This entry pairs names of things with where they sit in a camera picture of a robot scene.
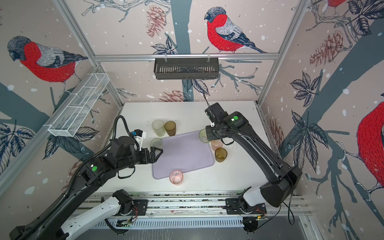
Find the lilac plastic tray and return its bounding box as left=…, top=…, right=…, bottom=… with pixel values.
left=153, top=131, right=215, bottom=180

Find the pink frosted glass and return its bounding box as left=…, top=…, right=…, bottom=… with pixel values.
left=211, top=140, right=223, bottom=151

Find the black wall basket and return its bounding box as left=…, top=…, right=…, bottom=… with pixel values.
left=154, top=58, right=220, bottom=80

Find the clear green glass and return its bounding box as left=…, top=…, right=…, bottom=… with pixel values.
left=199, top=129, right=211, bottom=143

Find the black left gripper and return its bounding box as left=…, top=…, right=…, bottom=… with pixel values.
left=117, top=145, right=165, bottom=171

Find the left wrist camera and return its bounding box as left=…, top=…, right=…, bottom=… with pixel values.
left=131, top=129, right=147, bottom=148

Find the brown textured short glass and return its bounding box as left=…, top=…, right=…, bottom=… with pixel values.
left=215, top=148, right=228, bottom=163

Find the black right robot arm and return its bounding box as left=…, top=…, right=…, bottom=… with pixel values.
left=205, top=103, right=302, bottom=214

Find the brown textured tall glass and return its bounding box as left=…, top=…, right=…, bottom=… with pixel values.
left=164, top=121, right=177, bottom=137

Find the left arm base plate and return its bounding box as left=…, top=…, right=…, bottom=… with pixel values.
left=119, top=200, right=149, bottom=217

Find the pink clear glass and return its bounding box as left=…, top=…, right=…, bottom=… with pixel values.
left=169, top=170, right=184, bottom=186

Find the pale green frosted tall glass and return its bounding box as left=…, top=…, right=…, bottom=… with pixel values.
left=152, top=120, right=166, bottom=138

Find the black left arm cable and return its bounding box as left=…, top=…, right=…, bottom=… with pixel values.
left=14, top=115, right=136, bottom=235

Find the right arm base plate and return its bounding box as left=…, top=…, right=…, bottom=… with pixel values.
left=223, top=198, right=267, bottom=215

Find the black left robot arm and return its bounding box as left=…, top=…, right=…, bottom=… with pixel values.
left=10, top=136, right=163, bottom=240

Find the white wire mesh shelf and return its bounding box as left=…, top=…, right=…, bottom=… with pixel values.
left=48, top=73, right=110, bottom=137

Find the aluminium mounting rail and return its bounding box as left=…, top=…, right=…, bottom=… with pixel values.
left=64, top=191, right=313, bottom=218

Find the pale green textured glass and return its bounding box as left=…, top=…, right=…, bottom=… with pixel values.
left=150, top=138, right=163, bottom=149

